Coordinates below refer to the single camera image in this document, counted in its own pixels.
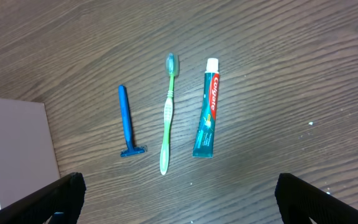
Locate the green toothbrush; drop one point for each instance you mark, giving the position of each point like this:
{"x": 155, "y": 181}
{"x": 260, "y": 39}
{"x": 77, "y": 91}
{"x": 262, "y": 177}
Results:
{"x": 171, "y": 65}

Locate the teal toothpaste tube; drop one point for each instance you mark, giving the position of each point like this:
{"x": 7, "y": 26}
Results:
{"x": 204, "y": 140}

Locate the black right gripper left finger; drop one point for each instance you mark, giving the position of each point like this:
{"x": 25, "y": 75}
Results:
{"x": 58, "y": 202}

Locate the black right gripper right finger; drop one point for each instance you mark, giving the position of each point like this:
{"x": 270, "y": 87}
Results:
{"x": 301, "y": 202}

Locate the blue disposable razor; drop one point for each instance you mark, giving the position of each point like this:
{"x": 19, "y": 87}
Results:
{"x": 127, "y": 125}

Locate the white cardboard box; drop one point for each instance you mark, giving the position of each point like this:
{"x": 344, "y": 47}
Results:
{"x": 27, "y": 157}

